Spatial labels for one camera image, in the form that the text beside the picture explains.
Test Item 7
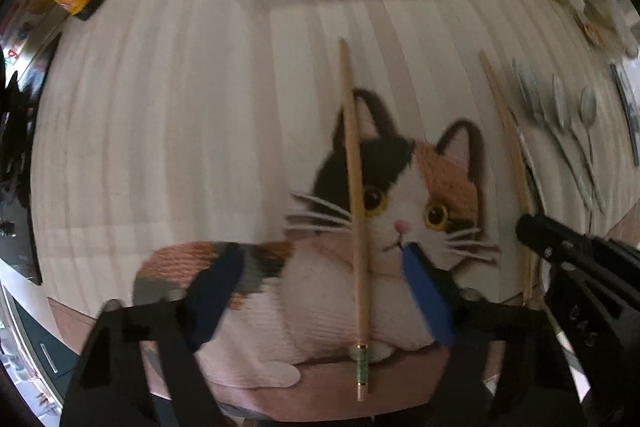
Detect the striped cat placemat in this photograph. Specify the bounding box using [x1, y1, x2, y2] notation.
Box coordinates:
[30, 0, 639, 421]

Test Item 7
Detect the wooden chopstick green band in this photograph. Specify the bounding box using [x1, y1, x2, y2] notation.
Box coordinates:
[338, 38, 370, 402]

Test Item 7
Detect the blue smartphone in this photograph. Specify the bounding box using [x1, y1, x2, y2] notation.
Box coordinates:
[610, 58, 639, 167]

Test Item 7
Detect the steel round spoon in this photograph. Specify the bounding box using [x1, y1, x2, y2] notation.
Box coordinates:
[579, 86, 598, 161]

